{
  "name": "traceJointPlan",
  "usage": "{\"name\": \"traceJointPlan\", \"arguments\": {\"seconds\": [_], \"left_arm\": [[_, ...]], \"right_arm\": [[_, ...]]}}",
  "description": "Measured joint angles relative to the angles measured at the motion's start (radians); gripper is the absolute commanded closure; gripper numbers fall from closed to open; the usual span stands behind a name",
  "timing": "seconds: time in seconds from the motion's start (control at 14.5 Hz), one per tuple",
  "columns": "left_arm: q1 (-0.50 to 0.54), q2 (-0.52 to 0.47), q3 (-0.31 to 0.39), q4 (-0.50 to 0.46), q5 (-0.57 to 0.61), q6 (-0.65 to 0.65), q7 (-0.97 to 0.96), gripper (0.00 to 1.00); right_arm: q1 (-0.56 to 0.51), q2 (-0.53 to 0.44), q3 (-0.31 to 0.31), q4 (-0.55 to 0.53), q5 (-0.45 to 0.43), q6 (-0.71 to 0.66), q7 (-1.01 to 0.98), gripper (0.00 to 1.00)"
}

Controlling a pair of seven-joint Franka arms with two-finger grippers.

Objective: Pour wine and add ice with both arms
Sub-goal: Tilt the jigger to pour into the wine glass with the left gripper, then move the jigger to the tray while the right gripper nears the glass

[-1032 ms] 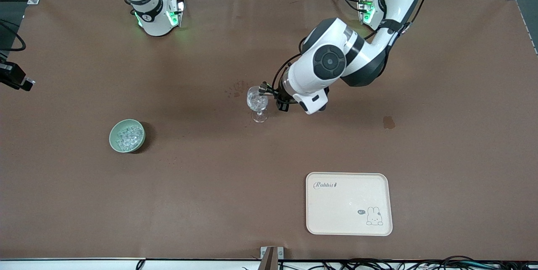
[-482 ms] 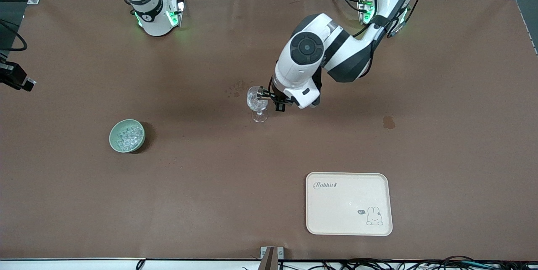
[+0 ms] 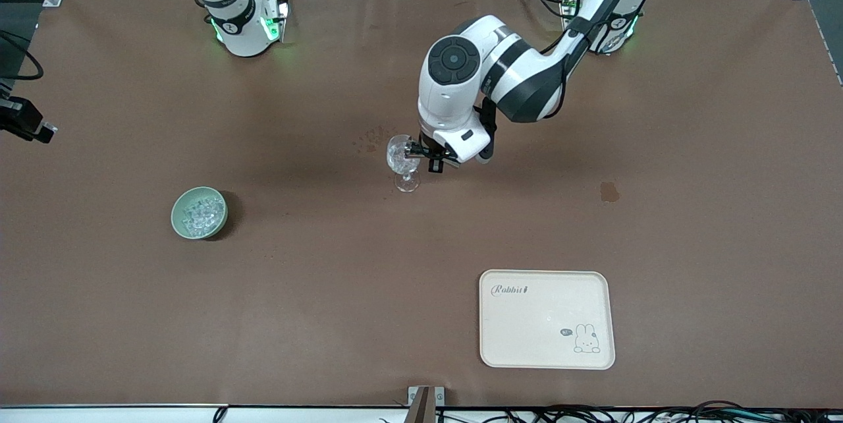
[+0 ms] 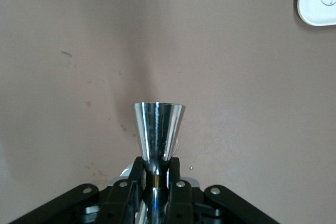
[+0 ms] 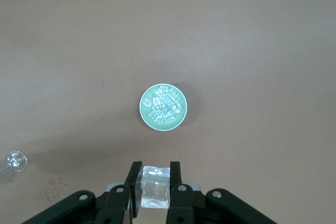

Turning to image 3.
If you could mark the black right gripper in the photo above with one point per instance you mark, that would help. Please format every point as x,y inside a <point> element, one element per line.
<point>18,116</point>

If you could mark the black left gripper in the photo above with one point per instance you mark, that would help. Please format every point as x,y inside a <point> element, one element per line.
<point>427,147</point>

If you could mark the pile of clear ice cubes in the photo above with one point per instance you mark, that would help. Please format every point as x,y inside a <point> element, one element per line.
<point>201,212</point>

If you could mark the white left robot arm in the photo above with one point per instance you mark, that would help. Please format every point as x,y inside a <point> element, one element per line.
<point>454,100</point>

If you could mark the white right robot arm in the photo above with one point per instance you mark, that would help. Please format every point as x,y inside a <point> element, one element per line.
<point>240,34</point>

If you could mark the clear wine glass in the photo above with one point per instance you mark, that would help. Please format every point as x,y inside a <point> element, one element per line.
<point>396,159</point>

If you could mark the brown table cover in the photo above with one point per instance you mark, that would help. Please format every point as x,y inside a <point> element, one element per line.
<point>329,278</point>

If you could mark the green ceramic bowl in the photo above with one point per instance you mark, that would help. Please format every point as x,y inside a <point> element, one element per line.
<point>179,222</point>

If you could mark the beige rabbit print tray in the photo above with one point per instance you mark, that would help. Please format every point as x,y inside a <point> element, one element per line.
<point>540,324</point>

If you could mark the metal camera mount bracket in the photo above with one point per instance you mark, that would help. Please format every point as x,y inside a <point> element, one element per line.
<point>425,403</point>

